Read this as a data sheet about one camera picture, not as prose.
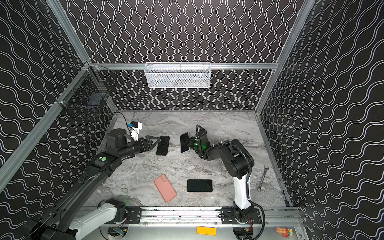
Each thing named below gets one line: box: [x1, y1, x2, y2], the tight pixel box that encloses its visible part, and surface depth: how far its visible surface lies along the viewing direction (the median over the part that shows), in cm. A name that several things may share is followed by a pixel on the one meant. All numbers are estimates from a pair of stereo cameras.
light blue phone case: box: [180, 132, 190, 153], surface depth 102 cm
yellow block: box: [196, 225, 217, 236], surface depth 72 cm
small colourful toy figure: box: [275, 227, 294, 239], surface depth 70 cm
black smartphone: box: [186, 179, 213, 192], surface depth 86 cm
